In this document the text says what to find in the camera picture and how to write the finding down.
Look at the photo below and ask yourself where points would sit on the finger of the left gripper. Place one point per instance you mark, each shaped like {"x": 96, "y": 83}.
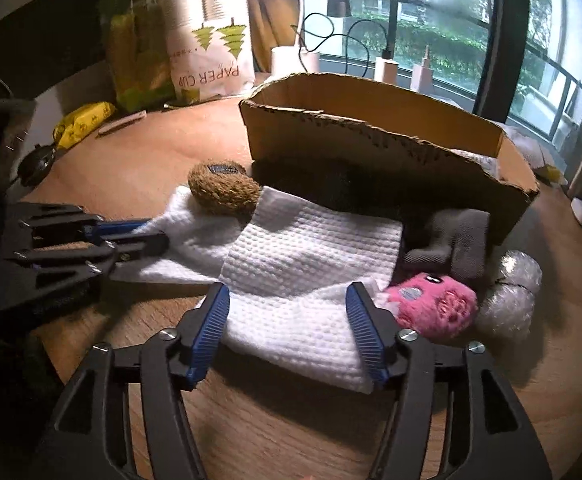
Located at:
{"x": 116, "y": 227}
{"x": 131, "y": 249}

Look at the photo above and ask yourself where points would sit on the bubble wrap roll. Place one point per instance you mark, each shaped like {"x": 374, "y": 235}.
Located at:
{"x": 507, "y": 307}

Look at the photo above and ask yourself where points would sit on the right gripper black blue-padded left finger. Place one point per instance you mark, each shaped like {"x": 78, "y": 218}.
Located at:
{"x": 90, "y": 436}

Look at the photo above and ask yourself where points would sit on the green plastic package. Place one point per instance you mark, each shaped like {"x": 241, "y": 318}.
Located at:
{"x": 133, "y": 36}

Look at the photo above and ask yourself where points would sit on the white tissue packet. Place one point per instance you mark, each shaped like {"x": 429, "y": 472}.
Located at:
{"x": 536, "y": 155}

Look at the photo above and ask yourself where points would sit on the yellow packet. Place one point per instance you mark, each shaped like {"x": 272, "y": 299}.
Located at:
{"x": 74, "y": 127}

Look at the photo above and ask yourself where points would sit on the white charger with black cable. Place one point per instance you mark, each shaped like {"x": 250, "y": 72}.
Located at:
{"x": 386, "y": 68}

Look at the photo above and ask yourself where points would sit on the small wooden stick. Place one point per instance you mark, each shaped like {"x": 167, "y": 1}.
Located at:
{"x": 121, "y": 123}

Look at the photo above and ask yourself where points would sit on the brown plush toy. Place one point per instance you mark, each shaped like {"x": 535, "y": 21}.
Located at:
{"x": 224, "y": 187}

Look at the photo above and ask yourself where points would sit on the white waffle cloth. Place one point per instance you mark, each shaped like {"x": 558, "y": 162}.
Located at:
{"x": 287, "y": 271}

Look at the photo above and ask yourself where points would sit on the brown cardboard box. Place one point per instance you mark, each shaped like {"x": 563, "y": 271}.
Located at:
{"x": 351, "y": 143}

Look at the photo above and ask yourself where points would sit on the grey sock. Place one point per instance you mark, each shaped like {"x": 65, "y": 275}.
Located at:
{"x": 457, "y": 245}

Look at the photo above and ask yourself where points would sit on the pink plush toy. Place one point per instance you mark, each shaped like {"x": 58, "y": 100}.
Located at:
{"x": 437, "y": 307}

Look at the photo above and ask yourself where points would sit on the white desk lamp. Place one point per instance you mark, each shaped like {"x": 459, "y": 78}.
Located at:
{"x": 277, "y": 45}

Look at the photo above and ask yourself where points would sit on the paper cup package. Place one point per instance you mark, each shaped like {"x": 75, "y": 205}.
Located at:
{"x": 210, "y": 49}

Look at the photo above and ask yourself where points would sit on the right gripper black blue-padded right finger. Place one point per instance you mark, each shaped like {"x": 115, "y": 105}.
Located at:
{"x": 488, "y": 434}

